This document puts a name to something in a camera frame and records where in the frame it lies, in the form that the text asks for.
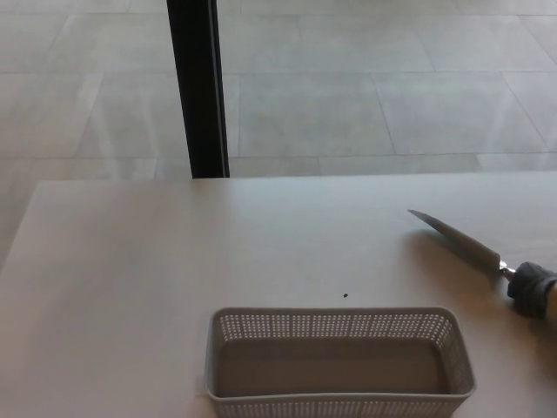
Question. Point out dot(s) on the grey perforated plastic basket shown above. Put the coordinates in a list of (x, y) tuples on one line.
[(335, 366)]

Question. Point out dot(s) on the black vertical post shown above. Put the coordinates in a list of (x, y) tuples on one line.
[(196, 87)]

